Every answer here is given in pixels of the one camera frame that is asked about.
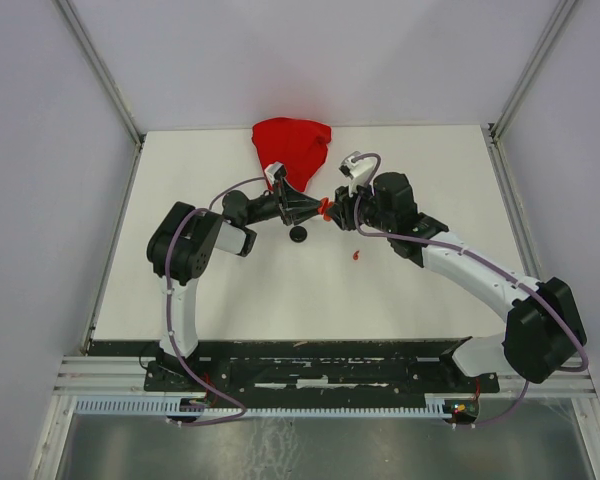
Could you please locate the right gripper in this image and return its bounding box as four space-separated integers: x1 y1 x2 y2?
323 176 394 234

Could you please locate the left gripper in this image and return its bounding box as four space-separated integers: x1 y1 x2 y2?
244 177 324 226

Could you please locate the orange earbud charging case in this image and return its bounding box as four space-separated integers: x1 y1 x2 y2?
318 197 333 222

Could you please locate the black earbud charging case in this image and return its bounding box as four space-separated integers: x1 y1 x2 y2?
289 225 308 243

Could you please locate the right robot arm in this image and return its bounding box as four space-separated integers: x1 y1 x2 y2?
326 172 588 391

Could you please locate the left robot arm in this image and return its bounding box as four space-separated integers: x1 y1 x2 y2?
146 180 326 390

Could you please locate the red cloth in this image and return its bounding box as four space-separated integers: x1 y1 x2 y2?
252 117 332 192

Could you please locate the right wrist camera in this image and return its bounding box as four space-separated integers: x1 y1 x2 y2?
339 151 377 197

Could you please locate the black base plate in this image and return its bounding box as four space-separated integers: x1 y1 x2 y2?
144 340 500 408

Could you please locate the right aluminium frame post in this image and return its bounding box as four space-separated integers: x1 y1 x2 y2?
489 0 586 141

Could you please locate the aluminium frame post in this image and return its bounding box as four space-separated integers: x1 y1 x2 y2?
49 0 146 146
489 0 586 141

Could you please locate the white cable duct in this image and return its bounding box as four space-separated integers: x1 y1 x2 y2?
74 395 451 419

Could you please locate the aluminium front rail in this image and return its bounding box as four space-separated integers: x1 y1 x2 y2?
52 356 597 400

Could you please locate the left aluminium frame post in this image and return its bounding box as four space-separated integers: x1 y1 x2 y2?
49 0 146 146

